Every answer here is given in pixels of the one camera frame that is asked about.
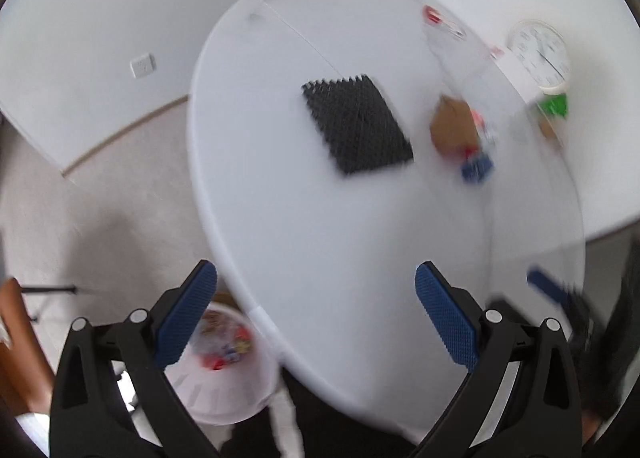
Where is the long white box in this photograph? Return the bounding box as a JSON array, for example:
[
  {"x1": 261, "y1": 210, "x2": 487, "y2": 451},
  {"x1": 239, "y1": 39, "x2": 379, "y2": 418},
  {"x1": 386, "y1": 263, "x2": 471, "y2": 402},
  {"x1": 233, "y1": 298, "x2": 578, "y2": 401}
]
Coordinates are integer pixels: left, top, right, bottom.
[{"x1": 490, "y1": 46, "x2": 543, "y2": 102}]

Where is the red white small box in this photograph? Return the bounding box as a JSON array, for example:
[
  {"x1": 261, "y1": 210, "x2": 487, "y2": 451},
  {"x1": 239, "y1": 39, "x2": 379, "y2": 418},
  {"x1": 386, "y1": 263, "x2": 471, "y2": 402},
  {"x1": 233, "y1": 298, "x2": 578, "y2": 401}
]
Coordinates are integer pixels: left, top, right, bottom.
[{"x1": 422, "y1": 5, "x2": 468, "y2": 39}]

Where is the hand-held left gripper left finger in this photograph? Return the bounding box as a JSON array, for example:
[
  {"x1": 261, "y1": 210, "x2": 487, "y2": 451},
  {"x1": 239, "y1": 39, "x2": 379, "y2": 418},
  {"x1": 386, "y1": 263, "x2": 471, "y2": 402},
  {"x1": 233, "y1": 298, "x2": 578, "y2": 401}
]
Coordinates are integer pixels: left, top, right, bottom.
[{"x1": 49, "y1": 259, "x2": 221, "y2": 458}]

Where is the small dark blue wrapper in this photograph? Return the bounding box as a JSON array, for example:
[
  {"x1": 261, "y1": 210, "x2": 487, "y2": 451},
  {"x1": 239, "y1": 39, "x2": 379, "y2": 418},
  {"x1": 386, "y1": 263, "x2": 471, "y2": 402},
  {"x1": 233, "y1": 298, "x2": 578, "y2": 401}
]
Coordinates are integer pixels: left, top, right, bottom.
[{"x1": 460, "y1": 153, "x2": 496, "y2": 184}]

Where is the white wall socket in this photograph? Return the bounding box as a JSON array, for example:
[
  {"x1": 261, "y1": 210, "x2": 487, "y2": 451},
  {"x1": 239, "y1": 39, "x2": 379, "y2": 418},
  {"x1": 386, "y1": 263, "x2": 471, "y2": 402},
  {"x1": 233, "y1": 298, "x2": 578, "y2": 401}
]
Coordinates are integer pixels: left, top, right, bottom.
[{"x1": 129, "y1": 53, "x2": 157, "y2": 78}]

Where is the round white wall clock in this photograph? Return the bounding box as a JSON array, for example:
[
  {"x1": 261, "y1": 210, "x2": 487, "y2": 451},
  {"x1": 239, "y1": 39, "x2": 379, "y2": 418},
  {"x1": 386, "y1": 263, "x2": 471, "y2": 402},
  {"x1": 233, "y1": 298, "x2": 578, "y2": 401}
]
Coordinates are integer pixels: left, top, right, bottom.
[{"x1": 507, "y1": 19, "x2": 572, "y2": 92}]

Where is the brown cardboard piece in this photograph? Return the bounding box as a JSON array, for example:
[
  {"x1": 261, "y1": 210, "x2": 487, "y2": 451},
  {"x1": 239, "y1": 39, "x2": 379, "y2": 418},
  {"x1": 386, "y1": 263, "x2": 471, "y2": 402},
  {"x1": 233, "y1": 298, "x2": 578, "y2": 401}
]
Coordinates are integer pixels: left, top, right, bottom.
[{"x1": 430, "y1": 94, "x2": 481, "y2": 159}]

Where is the green packet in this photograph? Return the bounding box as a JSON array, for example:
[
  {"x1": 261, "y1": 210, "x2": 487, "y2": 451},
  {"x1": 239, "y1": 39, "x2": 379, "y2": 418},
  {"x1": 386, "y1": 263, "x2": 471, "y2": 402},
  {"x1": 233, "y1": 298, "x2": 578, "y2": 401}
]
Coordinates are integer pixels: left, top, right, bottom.
[{"x1": 537, "y1": 93, "x2": 570, "y2": 119}]

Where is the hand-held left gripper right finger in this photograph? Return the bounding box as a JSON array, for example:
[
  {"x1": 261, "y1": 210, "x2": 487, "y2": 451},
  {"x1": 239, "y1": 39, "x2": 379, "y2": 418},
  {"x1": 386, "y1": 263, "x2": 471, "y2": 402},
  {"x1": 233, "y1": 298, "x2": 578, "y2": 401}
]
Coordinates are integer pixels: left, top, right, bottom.
[{"x1": 412, "y1": 261, "x2": 584, "y2": 458}]

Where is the clear plastic container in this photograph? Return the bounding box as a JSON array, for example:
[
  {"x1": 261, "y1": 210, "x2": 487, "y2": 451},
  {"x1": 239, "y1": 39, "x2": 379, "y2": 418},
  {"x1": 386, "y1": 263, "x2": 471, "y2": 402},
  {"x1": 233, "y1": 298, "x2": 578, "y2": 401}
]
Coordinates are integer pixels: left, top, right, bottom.
[{"x1": 525, "y1": 98, "x2": 568, "y2": 149}]

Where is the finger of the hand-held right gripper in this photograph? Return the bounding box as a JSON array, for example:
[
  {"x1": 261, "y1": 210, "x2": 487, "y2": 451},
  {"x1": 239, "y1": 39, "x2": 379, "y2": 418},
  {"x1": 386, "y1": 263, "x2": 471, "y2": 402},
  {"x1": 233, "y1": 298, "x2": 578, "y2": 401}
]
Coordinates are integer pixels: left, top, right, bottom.
[{"x1": 527, "y1": 265, "x2": 576, "y2": 309}]

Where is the white trash bin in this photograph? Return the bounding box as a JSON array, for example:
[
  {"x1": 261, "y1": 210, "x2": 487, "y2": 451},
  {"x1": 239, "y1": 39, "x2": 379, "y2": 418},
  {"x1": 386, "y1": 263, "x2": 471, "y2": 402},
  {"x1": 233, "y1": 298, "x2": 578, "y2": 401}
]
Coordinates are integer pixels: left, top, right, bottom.
[{"x1": 162, "y1": 301, "x2": 278, "y2": 426}]

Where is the brown wooden chair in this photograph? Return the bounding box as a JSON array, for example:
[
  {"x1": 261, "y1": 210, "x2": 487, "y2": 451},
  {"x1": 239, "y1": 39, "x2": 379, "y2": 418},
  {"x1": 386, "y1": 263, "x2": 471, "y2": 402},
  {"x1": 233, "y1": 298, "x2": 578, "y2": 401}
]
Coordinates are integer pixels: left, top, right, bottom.
[{"x1": 0, "y1": 278, "x2": 53, "y2": 414}]

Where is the black foam mesh sleeve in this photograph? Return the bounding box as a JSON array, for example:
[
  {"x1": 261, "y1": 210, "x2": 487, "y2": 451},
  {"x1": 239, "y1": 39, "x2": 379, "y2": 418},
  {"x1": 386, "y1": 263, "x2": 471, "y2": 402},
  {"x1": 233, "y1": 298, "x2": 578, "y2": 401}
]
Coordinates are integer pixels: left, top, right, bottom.
[{"x1": 301, "y1": 73, "x2": 415, "y2": 178}]

